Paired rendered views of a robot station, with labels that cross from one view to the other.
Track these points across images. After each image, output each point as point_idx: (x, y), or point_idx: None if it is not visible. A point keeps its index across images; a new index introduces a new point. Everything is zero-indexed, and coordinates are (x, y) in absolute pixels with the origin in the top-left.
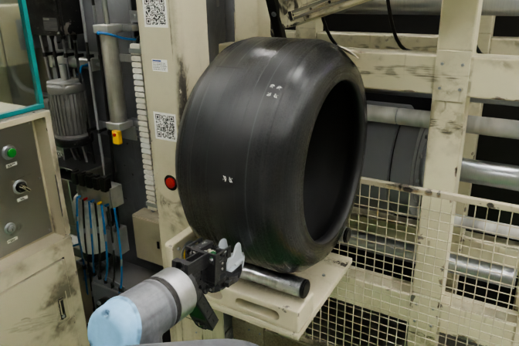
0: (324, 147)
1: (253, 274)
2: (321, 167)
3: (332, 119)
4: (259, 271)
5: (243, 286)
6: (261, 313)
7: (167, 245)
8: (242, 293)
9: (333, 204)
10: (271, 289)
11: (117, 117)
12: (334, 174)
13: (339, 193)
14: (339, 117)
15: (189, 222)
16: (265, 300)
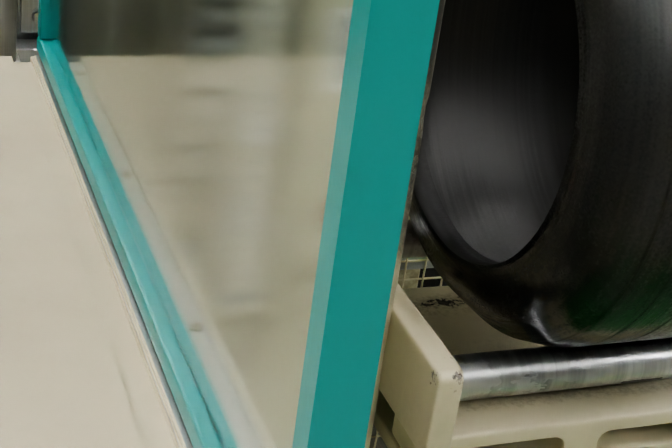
0: (494, 40)
1: (634, 364)
2: (494, 92)
3: None
4: (641, 352)
5: (596, 402)
6: (640, 442)
7: (450, 378)
8: (617, 415)
9: (551, 169)
10: (639, 384)
11: (8, 47)
12: (524, 100)
13: (553, 141)
14: None
15: (634, 281)
16: (668, 407)
